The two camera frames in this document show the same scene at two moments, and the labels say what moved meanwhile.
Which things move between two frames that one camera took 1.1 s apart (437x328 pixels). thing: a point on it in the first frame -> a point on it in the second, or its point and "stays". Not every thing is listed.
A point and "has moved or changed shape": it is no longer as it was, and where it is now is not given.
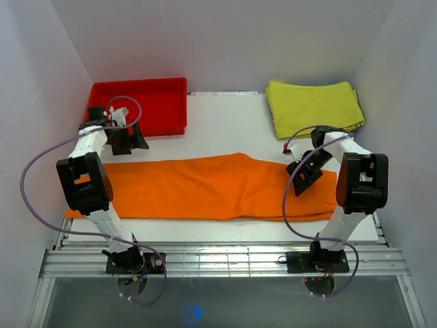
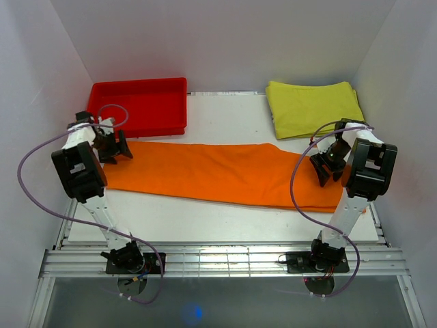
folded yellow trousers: [297, 109] stays
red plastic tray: [158, 106] stays
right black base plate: [319, 262] stays
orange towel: [233, 187] has moved or changed shape
